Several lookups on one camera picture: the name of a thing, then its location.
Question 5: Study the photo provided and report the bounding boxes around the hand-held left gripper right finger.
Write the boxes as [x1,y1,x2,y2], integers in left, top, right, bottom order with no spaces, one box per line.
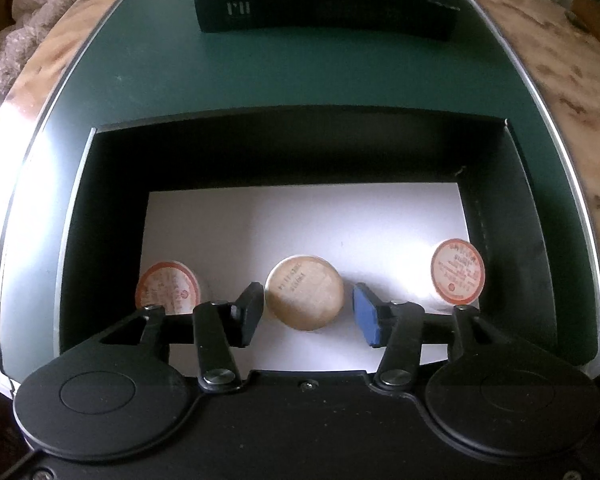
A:
[354,282,513,390]

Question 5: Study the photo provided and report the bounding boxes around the black box lid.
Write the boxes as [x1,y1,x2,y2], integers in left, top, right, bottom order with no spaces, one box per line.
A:
[194,0,461,42]

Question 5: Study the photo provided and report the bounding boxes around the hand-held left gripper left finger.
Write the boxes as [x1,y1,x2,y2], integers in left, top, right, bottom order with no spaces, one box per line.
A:
[99,282,264,392]

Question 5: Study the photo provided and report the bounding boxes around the dark wooden chair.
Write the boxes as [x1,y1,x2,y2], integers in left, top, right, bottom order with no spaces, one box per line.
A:
[570,0,600,61]

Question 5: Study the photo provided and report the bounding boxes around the dark green desk mat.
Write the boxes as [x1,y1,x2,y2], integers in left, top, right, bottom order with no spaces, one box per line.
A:
[0,0,600,397]

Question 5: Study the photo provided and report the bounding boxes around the white paper sheet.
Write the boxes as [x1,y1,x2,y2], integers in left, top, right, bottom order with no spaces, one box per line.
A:
[139,182,473,368]

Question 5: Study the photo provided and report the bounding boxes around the black cardboard box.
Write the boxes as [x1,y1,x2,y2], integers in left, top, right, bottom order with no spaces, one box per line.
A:
[55,105,588,367]

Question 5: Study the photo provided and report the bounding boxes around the tan lidded round cup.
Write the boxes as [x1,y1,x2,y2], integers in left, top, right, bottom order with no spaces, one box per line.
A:
[264,255,345,332]

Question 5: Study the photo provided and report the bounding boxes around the beige knitted blanket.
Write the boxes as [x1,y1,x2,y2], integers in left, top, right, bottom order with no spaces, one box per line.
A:
[0,0,88,128]

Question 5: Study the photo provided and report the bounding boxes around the red print lidded round cup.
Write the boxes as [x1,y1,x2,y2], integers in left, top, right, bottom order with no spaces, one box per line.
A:
[135,259,211,317]
[430,238,486,311]

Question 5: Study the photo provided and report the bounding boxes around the brown marbled desktop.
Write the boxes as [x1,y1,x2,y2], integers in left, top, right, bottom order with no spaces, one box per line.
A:
[0,0,600,376]

